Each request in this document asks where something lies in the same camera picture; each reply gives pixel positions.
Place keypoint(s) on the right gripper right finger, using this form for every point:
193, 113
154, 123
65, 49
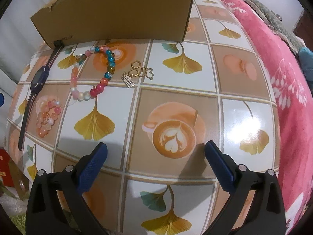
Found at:
266, 214

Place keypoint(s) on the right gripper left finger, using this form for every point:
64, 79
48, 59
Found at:
44, 212

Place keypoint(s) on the green shaggy rug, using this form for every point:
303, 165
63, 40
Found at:
14, 208

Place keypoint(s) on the pink floral blanket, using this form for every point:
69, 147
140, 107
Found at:
294, 103

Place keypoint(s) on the dark blue smartwatch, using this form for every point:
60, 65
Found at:
36, 86

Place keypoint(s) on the grey green patterned blanket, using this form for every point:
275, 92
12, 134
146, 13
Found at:
275, 24

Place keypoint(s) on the brown cardboard box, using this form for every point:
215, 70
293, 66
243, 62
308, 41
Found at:
78, 21

